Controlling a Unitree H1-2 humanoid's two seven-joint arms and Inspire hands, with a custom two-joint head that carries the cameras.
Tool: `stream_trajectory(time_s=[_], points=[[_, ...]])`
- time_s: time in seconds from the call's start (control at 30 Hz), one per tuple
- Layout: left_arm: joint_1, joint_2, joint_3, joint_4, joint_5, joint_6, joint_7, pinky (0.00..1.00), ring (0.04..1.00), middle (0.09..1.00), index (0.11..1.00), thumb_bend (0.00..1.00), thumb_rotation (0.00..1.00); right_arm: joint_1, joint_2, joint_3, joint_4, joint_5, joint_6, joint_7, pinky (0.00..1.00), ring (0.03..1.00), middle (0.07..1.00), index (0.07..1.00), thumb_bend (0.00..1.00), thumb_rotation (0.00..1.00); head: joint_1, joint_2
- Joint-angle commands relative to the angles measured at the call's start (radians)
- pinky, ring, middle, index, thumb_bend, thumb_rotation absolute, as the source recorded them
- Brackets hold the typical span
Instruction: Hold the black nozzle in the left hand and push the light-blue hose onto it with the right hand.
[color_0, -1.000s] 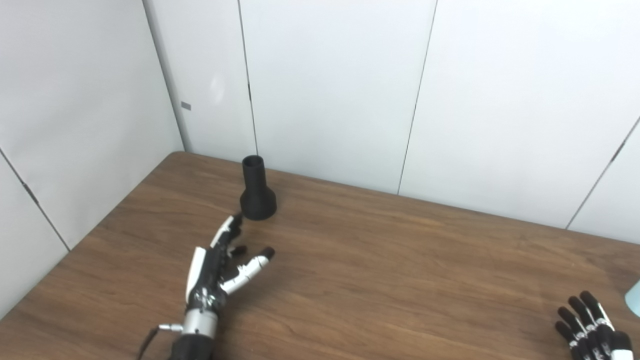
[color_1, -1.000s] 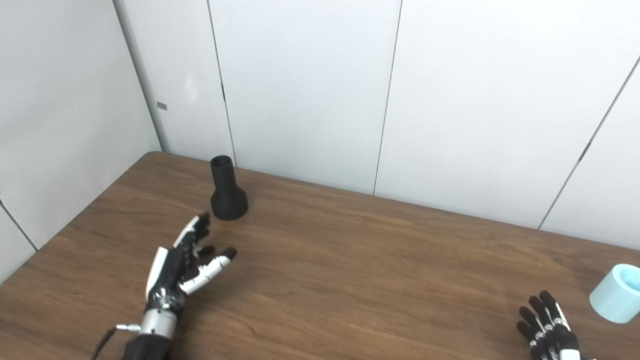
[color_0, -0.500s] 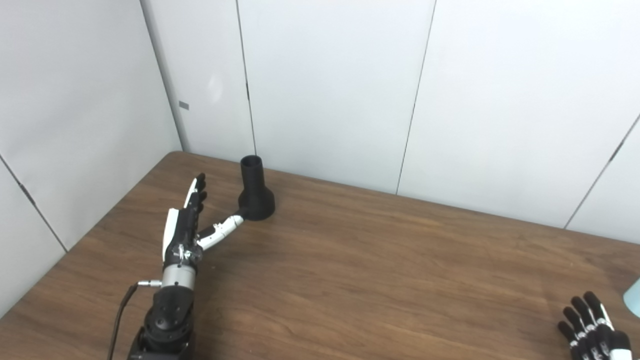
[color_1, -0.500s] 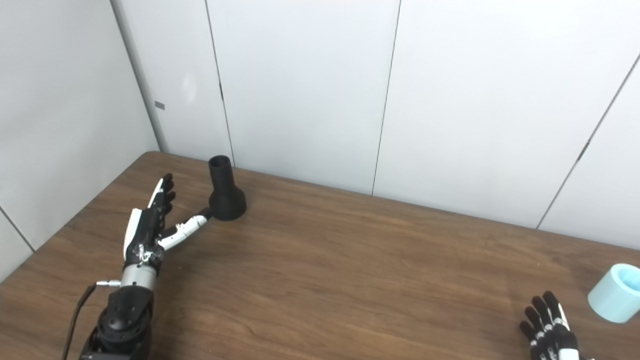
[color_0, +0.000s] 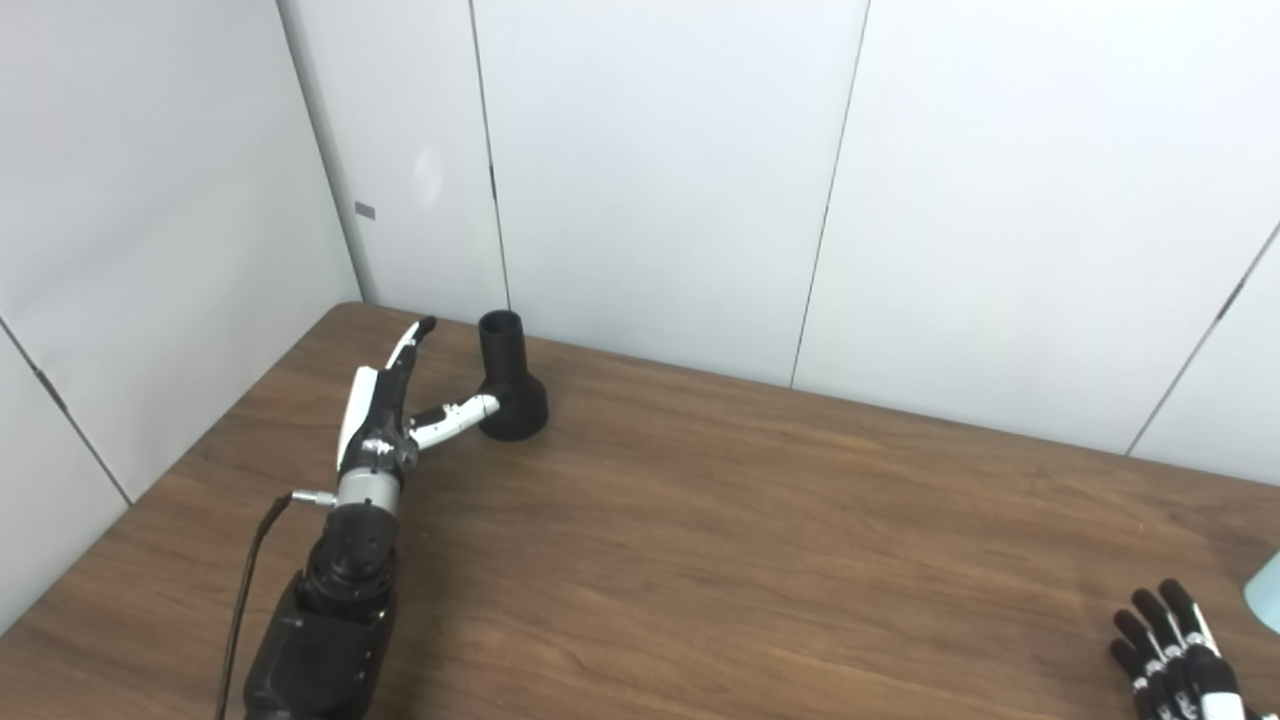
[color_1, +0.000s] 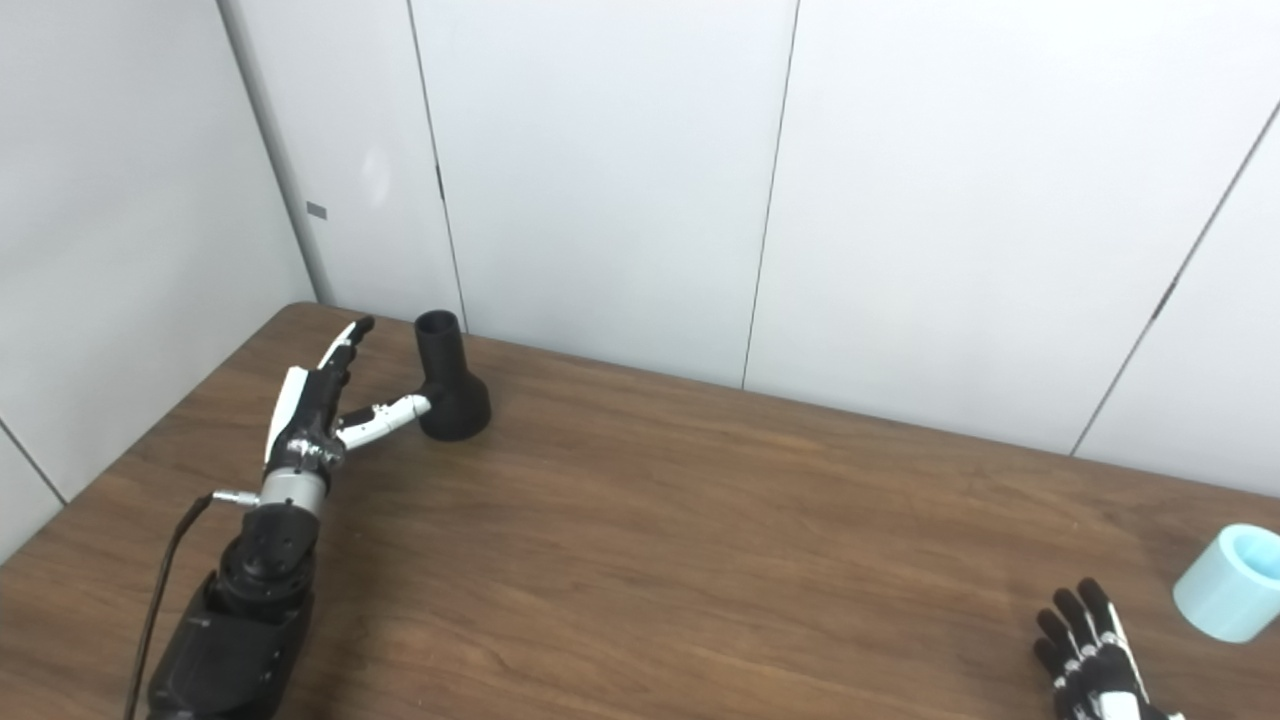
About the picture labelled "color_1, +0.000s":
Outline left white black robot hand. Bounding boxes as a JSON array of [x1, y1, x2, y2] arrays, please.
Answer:
[[262, 316, 433, 480]]

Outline light-blue hose piece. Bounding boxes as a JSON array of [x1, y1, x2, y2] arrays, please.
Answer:
[[1173, 524, 1280, 644]]

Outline black funnel-shaped nozzle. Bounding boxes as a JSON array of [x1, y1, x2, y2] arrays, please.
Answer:
[[413, 310, 492, 442]]

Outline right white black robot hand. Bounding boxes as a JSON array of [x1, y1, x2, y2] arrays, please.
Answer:
[[1033, 578, 1187, 720]]

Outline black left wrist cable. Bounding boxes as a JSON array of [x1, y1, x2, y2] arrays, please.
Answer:
[[123, 488, 263, 720]]

